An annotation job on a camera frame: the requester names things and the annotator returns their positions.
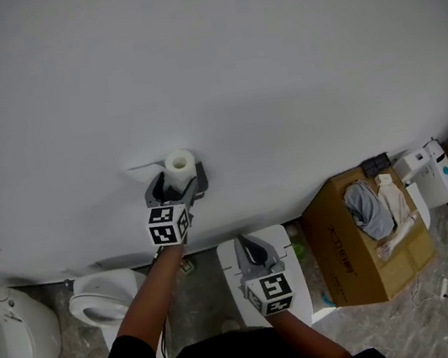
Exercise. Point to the small white box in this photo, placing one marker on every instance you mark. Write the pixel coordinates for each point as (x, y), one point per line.
(385, 180)

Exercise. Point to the white urinal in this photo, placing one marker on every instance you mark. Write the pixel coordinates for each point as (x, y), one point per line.
(28, 330)

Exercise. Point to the person's right forearm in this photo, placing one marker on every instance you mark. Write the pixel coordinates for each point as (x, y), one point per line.
(306, 338)

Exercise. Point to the brown cardboard box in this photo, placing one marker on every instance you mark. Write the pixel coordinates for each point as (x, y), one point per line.
(349, 263)

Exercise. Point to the white power strip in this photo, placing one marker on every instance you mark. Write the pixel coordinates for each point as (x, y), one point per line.
(444, 288)

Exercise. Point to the white toilet with closed lid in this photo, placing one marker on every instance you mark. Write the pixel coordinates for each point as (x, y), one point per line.
(301, 284)

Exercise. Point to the white toilet seat device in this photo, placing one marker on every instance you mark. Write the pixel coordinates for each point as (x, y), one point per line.
(436, 176)

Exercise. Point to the white toilet with open lid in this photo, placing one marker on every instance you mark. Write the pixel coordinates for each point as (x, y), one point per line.
(100, 301)

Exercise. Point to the cyan tape piece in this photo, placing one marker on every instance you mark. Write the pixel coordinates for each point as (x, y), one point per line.
(327, 300)

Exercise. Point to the white toilet paper roll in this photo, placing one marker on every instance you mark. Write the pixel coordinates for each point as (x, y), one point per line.
(180, 168)

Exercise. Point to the grey cloth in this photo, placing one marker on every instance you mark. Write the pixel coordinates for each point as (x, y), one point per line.
(367, 209)

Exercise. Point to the person's light shoe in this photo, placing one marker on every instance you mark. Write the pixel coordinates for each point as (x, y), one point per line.
(230, 326)

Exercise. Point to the black flat case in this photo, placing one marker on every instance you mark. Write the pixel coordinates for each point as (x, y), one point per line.
(376, 164)

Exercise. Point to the beige cloth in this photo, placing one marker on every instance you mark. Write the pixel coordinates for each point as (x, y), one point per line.
(399, 208)

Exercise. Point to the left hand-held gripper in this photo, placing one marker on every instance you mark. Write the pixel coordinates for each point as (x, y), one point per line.
(170, 225)

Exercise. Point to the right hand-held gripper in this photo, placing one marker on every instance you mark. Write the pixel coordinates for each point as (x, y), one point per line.
(271, 293)

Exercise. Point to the person's left forearm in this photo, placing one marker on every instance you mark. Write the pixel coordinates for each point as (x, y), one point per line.
(154, 296)

